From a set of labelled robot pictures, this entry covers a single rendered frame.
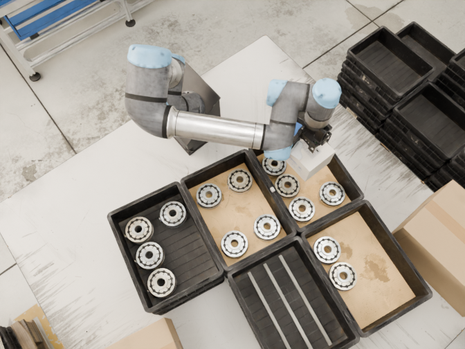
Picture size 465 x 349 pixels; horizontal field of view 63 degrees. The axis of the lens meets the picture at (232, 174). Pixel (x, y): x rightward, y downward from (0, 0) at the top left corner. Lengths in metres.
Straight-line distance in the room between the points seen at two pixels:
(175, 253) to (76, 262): 0.45
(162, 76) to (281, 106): 0.33
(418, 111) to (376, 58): 0.39
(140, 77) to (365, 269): 1.05
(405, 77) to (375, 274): 1.28
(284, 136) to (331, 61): 2.03
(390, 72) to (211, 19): 1.49
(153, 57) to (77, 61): 2.16
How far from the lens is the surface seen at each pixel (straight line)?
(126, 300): 1.66
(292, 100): 1.05
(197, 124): 1.06
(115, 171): 1.82
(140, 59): 1.07
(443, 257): 1.60
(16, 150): 2.96
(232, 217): 1.52
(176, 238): 1.52
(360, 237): 1.58
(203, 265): 1.49
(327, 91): 1.04
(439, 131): 2.48
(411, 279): 1.56
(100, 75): 3.06
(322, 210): 1.57
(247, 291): 1.47
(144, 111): 1.07
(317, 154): 1.32
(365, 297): 1.54
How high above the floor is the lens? 2.29
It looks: 67 degrees down
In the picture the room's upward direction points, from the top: 1 degrees counter-clockwise
